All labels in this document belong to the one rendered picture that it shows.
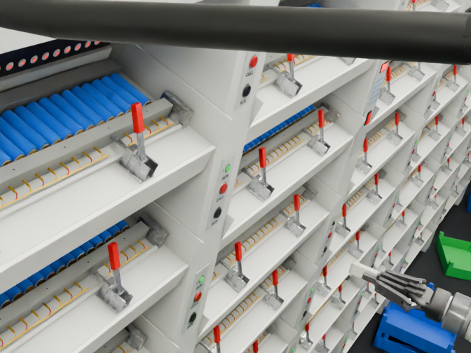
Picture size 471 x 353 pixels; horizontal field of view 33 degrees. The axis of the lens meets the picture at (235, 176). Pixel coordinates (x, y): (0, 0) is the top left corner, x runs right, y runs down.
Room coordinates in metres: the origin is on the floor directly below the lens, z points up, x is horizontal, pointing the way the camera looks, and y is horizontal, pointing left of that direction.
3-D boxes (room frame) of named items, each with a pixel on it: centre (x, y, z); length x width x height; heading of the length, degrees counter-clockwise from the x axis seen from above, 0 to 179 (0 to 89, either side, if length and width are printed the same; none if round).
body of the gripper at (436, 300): (1.52, -0.49, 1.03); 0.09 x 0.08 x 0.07; 68
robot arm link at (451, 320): (1.50, -0.56, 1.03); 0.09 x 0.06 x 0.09; 158
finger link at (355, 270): (1.58, -0.35, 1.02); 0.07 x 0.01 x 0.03; 68
